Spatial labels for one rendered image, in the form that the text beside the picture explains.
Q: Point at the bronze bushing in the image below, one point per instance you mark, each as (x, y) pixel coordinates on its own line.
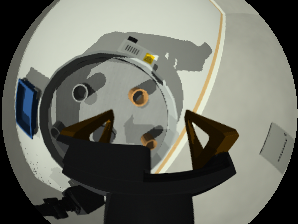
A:
(142, 100)
(148, 139)

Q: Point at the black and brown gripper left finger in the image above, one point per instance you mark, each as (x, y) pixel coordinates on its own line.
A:
(83, 129)

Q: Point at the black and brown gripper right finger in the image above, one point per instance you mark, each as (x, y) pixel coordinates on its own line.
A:
(221, 138)

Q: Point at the grey metal sleeve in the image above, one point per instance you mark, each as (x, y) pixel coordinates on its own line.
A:
(76, 95)
(57, 125)

